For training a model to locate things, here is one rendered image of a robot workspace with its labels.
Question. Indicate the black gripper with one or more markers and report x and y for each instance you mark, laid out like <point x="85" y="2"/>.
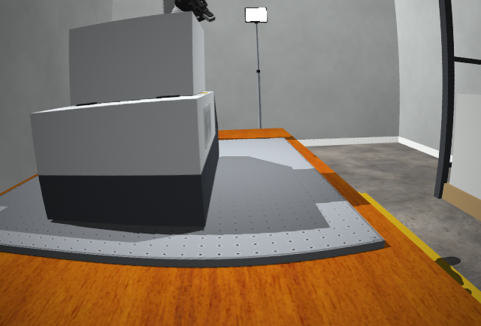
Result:
<point x="199" y="9"/>

